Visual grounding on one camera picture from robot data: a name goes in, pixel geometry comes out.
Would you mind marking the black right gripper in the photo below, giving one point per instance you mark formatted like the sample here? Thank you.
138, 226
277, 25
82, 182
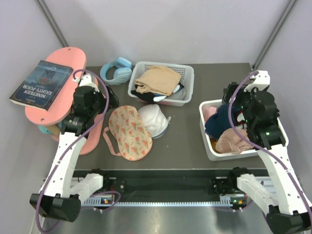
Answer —
228, 91

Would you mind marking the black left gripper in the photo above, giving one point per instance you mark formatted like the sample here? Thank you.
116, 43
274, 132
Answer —
113, 100

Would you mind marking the white mesh laundry bag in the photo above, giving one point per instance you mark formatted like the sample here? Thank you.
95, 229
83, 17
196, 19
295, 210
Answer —
153, 119

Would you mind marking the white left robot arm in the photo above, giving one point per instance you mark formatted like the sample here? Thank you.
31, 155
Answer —
57, 198

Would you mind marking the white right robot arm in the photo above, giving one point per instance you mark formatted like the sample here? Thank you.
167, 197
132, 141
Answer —
288, 211

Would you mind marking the floral mesh laundry bag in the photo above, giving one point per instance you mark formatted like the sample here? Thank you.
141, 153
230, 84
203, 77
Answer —
126, 135

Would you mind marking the blue headphones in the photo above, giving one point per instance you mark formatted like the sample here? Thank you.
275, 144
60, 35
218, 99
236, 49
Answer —
121, 75

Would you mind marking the black garment in basket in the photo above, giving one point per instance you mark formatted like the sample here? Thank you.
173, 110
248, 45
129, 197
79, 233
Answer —
179, 93

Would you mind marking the navy lace garment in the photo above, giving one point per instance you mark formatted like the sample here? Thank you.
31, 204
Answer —
218, 122

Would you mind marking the white perforated plastic basket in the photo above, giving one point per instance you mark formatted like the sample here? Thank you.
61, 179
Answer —
187, 79

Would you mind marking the pink garment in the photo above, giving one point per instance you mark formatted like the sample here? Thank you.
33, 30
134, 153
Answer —
230, 142

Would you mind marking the beige garment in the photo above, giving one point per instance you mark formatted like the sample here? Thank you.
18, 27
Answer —
158, 79

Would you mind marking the pink two-tier shelf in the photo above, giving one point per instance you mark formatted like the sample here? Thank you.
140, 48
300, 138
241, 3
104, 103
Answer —
60, 108

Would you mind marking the dark blue hardcover book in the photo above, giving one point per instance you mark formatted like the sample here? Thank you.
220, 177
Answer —
42, 85

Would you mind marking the teal headphones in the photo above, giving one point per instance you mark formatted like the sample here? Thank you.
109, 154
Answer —
44, 130

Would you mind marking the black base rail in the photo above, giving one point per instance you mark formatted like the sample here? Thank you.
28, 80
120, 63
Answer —
166, 188

